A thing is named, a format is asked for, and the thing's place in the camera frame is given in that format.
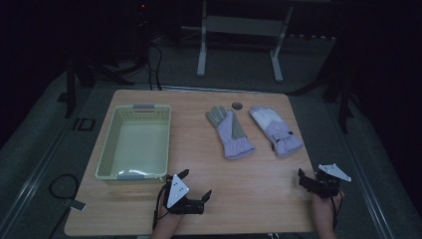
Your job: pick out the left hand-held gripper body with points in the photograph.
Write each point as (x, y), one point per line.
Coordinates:
(177, 192)

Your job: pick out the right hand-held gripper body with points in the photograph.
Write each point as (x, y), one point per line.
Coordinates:
(326, 184)

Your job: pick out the lavender glove with white fingers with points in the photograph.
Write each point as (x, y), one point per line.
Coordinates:
(277, 131)

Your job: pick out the light green plastic basket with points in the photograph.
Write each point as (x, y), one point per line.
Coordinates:
(139, 146)

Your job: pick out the lavender glove with gray palm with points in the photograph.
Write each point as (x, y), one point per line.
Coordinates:
(232, 136)

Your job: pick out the person's right hand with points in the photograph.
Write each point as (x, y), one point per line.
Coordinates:
(323, 207)

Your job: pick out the person's left hand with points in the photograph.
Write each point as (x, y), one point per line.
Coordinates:
(172, 217)

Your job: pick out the round gray table grommet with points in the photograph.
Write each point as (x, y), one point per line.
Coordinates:
(237, 106)

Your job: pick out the black stand with angled legs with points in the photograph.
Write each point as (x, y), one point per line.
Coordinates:
(343, 89)

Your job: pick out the gray tape on floor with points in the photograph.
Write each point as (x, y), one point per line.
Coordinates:
(76, 204)

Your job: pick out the black tripod stand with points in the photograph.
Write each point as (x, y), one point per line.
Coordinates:
(86, 71)

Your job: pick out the white metal stand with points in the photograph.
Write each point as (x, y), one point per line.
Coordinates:
(242, 26)

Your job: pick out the device with red light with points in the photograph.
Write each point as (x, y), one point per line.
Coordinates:
(143, 5)

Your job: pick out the black rectangular floor frame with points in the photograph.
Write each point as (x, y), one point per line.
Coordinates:
(84, 124)

